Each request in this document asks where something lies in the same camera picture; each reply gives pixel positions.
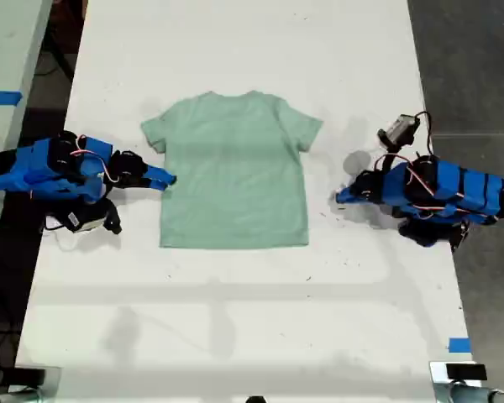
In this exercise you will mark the pale green T-shirt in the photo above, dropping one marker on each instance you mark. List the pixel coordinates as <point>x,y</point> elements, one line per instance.
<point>235,172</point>

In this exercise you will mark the black camera stalk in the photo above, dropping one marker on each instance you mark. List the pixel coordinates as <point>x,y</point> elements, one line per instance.
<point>112,217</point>
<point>390,156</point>

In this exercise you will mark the black camera box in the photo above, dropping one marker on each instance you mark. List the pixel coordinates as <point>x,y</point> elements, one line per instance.
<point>398,128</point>
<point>84,220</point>

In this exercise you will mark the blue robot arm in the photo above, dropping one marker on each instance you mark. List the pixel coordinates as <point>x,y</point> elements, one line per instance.
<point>38,165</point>
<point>458,189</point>

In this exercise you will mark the short blue tape strip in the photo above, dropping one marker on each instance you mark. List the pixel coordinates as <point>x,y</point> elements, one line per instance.
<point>460,345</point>

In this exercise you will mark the grey metal pipe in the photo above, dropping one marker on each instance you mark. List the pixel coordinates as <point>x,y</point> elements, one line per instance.
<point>479,395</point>
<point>17,396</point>

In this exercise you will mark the black clamp pad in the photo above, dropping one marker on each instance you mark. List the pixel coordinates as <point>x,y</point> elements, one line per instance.
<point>466,372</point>
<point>30,376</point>

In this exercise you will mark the small black object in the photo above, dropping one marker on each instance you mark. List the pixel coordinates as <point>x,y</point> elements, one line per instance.
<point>256,399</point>

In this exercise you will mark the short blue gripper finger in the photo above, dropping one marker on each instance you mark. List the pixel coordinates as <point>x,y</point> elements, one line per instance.
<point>157,185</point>
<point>353,186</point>

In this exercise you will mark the metal table bracket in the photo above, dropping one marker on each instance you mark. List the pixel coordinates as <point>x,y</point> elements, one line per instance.
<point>437,378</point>
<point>52,380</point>

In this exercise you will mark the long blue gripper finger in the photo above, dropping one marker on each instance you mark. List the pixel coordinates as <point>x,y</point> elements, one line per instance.
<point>161,173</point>
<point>348,197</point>

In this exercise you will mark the long blue tape strip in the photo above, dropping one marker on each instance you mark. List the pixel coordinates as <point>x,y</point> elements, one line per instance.
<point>0,97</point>

